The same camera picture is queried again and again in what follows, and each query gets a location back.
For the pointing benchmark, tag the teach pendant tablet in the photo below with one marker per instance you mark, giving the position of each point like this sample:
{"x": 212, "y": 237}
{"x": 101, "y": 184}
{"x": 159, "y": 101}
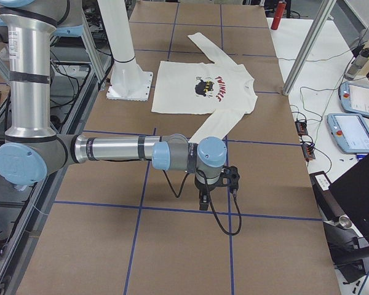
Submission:
{"x": 354, "y": 98}
{"x": 350, "y": 132}

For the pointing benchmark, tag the aluminium frame post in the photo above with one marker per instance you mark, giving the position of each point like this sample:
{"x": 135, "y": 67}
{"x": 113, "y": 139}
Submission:
{"x": 321, "y": 17}

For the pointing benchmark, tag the black monitor on stand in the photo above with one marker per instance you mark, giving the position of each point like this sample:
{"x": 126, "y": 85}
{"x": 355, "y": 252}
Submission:
{"x": 350, "y": 253}

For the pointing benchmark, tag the lower orange circuit board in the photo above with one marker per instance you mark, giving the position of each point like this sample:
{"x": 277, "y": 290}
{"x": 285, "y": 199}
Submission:
{"x": 308, "y": 151}

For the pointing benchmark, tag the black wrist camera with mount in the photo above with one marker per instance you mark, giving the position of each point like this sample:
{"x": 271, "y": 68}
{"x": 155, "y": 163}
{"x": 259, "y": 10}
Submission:
{"x": 229, "y": 177}

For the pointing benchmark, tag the lower teach pendant tablet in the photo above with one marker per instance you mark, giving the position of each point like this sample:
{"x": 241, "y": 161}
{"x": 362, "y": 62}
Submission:
{"x": 350, "y": 132}

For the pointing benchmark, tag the cream long sleeve cat shirt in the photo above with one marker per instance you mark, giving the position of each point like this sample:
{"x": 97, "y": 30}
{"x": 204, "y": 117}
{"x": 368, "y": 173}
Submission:
{"x": 222, "y": 89}

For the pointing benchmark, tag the red cylinder bottle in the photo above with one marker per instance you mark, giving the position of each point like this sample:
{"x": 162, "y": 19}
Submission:
{"x": 281, "y": 5}

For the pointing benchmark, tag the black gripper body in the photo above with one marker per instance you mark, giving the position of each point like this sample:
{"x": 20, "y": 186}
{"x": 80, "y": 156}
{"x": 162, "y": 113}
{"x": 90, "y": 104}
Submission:
{"x": 203, "y": 187}

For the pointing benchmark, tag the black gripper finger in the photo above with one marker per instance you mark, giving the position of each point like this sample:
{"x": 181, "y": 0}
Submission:
{"x": 204, "y": 201}

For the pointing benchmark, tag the upper orange circuit board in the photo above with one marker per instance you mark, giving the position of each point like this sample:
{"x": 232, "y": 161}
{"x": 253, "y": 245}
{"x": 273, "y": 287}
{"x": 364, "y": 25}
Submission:
{"x": 301, "y": 127}

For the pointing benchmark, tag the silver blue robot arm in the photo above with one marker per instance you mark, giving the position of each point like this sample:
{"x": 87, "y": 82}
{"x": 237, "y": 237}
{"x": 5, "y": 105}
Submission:
{"x": 33, "y": 150}

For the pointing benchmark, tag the orange circuit board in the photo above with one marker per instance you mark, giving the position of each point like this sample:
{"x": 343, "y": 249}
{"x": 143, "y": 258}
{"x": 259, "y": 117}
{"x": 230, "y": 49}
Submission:
{"x": 301, "y": 127}
{"x": 308, "y": 151}

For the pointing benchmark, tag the black box with label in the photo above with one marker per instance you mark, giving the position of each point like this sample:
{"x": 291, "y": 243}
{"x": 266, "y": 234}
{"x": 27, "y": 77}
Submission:
{"x": 324, "y": 198}

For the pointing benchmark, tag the upper teach pendant tablet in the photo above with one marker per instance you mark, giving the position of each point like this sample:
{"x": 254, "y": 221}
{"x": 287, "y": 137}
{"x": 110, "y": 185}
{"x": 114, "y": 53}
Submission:
{"x": 354, "y": 98}

